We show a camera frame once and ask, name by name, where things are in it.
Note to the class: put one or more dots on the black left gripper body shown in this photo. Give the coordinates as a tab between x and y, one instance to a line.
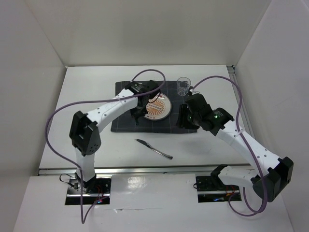
140	110

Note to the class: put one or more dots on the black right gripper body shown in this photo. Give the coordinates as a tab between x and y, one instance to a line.
187	119

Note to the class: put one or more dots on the orange patterned plate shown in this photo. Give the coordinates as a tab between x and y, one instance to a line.
158	108

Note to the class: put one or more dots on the clear drinking glass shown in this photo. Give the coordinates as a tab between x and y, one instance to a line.
183	85

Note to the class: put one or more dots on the dark grey checked cloth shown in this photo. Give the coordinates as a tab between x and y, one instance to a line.
126	123

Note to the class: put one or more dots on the silver table knife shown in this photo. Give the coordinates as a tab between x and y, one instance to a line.
154	149

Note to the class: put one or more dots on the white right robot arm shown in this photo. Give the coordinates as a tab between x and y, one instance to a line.
271	173

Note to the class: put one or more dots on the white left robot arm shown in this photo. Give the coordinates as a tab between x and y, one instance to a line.
86	127

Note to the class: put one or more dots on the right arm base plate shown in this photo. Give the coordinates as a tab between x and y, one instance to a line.
209	190

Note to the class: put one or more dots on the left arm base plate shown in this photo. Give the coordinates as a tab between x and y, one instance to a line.
100	192

